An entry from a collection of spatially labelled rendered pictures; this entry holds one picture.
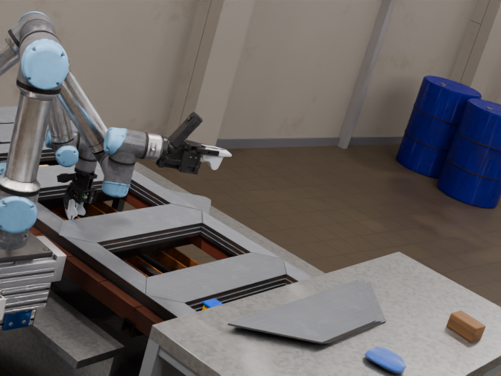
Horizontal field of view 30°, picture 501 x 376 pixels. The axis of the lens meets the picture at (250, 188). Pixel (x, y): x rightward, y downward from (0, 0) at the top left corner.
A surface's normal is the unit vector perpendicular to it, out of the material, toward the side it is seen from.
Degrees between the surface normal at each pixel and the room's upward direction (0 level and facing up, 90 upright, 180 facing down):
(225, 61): 90
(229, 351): 0
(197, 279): 0
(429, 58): 90
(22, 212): 98
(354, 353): 0
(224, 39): 90
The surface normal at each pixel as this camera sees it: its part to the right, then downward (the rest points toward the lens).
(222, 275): 0.26, -0.91
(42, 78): 0.32, 0.28
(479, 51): -0.71, 0.05
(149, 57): 0.65, 0.42
